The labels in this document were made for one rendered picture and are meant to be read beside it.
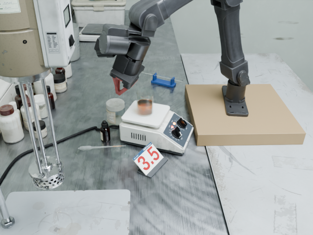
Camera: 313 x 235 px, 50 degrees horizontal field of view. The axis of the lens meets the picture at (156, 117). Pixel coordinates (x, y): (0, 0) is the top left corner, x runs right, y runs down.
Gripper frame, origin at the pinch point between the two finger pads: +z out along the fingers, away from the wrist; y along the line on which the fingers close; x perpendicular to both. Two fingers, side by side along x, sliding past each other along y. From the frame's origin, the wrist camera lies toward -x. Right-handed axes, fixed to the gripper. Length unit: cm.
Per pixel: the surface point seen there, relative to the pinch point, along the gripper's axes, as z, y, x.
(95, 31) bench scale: 34, -71, -40
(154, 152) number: 4.4, 9.4, 18.4
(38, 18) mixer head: -37, 38, -6
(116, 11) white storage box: 30, -94, -40
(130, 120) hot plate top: 2.2, 5.5, 7.4
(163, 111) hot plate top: -0.2, -2.5, 14.3
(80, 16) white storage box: 39, -85, -57
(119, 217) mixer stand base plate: 3.6, 33.0, 18.8
